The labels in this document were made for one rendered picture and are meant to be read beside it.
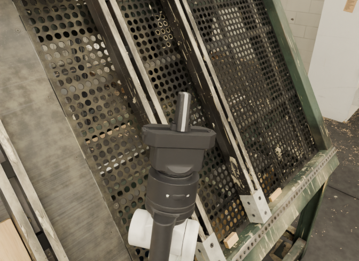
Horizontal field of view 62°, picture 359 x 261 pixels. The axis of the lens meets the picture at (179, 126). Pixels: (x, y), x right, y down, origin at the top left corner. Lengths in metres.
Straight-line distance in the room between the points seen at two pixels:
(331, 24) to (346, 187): 1.89
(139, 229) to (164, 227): 0.08
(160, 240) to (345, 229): 2.33
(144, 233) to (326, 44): 3.71
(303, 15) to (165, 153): 5.25
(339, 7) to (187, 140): 3.60
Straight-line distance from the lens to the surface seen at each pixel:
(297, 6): 5.67
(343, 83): 4.11
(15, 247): 0.84
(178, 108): 0.48
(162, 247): 0.51
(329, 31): 4.04
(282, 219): 1.42
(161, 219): 0.50
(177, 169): 0.49
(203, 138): 0.48
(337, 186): 3.13
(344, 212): 2.89
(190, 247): 0.55
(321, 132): 1.80
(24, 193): 0.78
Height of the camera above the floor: 1.84
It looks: 30 degrees down
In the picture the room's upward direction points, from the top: straight up
